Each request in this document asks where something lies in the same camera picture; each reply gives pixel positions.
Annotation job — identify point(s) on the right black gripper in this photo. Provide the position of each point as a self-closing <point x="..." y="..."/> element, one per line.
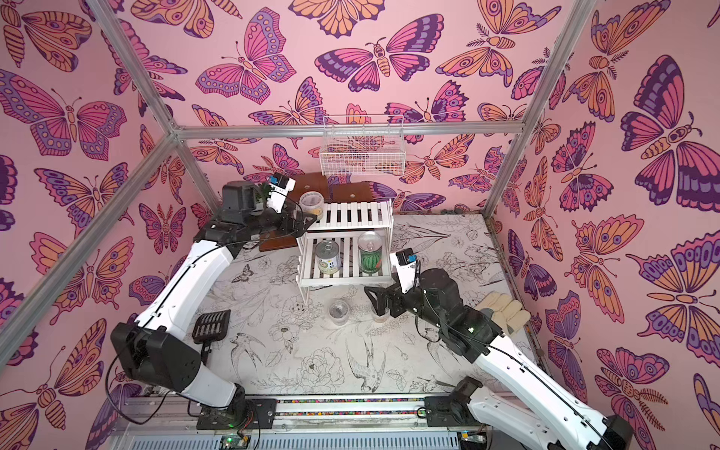
<point x="395" y="298"/>

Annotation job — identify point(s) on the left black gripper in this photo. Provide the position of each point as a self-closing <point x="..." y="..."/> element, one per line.
<point x="300" y="219"/>

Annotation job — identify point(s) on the jar with red seeds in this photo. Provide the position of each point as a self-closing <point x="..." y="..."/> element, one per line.
<point x="380" y="316"/>

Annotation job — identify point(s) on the jar with yellow seeds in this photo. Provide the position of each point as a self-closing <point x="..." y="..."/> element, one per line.
<point x="312" y="204"/>

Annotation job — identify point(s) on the green watermelon can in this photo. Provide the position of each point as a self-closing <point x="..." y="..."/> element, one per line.
<point x="370" y="245"/>

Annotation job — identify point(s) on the silver tin can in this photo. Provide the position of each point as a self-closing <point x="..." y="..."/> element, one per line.
<point x="328" y="257"/>

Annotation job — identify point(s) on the jar with purple seeds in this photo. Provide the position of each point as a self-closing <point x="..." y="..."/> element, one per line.
<point x="339" y="312"/>

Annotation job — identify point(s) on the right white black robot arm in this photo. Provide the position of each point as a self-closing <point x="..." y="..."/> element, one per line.
<point x="547" y="417"/>

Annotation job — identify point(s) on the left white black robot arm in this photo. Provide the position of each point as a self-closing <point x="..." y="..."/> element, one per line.
<point x="152" y="350"/>

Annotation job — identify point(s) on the white wooden two-tier shelf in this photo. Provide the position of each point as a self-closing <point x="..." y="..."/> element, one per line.
<point x="344" y="222"/>

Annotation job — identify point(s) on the beige oven glove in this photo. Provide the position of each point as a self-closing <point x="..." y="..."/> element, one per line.
<point x="505" y="311"/>

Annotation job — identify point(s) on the brown wooden stand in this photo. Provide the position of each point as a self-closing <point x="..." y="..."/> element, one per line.
<point x="336" y="189"/>

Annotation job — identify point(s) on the black spatula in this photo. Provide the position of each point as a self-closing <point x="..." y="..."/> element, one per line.
<point x="210" y="327"/>

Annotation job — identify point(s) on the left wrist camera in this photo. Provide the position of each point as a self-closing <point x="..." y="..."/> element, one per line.
<point x="280" y="186"/>

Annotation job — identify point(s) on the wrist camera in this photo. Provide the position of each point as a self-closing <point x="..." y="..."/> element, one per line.
<point x="404" y="262"/>
<point x="280" y="186"/>

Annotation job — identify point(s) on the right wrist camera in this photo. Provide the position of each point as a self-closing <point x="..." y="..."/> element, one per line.
<point x="404" y="262"/>

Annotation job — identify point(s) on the white wire basket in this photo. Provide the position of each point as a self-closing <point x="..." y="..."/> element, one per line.
<point x="363" y="145"/>

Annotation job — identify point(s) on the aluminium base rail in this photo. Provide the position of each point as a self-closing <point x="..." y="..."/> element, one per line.
<point x="405" y="421"/>

